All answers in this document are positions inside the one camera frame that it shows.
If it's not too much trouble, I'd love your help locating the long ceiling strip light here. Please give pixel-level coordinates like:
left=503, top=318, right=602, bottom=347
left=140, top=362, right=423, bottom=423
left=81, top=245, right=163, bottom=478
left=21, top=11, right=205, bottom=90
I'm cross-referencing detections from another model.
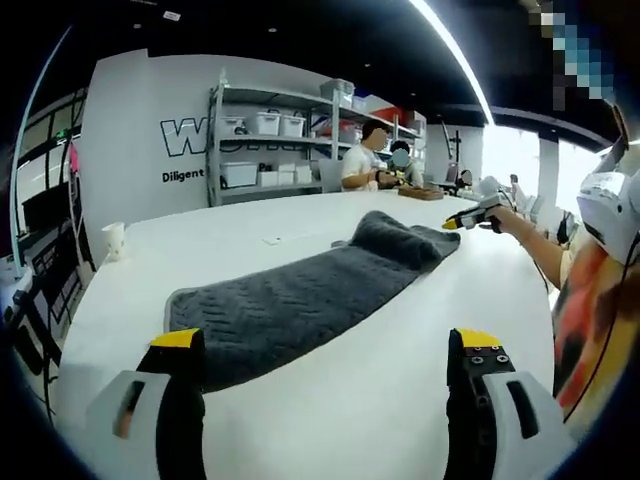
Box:
left=407, top=0, right=496, bottom=126

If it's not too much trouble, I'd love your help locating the grey metal shelf rack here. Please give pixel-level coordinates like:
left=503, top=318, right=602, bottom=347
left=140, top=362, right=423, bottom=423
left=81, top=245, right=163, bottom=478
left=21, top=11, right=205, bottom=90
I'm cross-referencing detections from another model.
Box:
left=207, top=82, right=426, bottom=207

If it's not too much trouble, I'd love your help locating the grey plush towel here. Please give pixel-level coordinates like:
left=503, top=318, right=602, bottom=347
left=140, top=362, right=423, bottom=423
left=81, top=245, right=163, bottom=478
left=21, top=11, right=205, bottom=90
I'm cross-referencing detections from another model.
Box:
left=164, top=209, right=462, bottom=395

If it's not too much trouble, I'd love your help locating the large white storage bin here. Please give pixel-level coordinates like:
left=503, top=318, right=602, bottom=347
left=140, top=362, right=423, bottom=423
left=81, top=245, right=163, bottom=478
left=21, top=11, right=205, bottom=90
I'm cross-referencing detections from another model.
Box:
left=219, top=162, right=259, bottom=189

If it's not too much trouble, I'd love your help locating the glass window wall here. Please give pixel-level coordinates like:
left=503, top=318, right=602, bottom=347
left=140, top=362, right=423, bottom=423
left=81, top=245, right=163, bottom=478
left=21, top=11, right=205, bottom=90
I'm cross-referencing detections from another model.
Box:
left=14, top=89, right=89, bottom=201

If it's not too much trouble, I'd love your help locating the white chest-worn device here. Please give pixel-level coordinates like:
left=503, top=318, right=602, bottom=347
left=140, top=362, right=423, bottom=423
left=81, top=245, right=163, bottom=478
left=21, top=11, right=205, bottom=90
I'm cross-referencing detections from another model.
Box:
left=576, top=169, right=640, bottom=266

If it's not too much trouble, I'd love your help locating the grey neck strap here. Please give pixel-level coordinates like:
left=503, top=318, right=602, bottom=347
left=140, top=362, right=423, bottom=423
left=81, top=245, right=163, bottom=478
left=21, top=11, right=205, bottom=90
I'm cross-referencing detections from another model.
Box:
left=594, top=132, right=631, bottom=176

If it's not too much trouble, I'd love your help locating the black monitor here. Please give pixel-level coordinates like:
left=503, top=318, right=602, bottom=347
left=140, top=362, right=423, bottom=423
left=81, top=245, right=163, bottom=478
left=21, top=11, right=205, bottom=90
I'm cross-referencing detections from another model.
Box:
left=22, top=180, right=72, bottom=236

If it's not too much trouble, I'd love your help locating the black device cable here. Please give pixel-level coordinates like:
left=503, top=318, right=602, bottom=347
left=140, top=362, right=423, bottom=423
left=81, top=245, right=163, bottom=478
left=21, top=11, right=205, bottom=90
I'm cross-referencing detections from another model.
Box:
left=562, top=262, right=632, bottom=426

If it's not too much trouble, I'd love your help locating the white chair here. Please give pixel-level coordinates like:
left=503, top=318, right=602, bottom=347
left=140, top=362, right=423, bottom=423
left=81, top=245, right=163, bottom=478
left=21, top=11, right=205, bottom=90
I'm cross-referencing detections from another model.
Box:
left=317, top=158, right=346, bottom=194

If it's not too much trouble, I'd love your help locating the person's torso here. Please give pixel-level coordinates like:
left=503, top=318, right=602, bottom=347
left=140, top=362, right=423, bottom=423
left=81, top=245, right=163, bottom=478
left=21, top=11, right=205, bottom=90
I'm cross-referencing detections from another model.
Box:
left=547, top=234, right=640, bottom=441

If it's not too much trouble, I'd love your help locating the black pole stand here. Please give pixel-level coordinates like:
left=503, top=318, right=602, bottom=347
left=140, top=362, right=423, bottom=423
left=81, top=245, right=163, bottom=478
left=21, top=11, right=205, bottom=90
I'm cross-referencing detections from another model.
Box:
left=446, top=127, right=464, bottom=189

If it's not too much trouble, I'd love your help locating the black metal rack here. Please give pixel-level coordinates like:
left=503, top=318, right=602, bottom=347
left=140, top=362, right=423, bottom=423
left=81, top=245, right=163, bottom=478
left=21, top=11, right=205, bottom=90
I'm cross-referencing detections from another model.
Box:
left=0, top=219, right=96, bottom=381

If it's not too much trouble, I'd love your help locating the white paper cup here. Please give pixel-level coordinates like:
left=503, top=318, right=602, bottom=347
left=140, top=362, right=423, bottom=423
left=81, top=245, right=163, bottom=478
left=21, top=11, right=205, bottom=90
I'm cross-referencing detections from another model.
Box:
left=101, top=222, right=126, bottom=262

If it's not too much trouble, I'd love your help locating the person's right hand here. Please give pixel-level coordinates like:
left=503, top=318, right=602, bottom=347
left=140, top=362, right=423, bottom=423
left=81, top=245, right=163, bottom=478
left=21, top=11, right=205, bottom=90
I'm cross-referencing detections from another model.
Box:
left=478, top=204, right=524, bottom=236

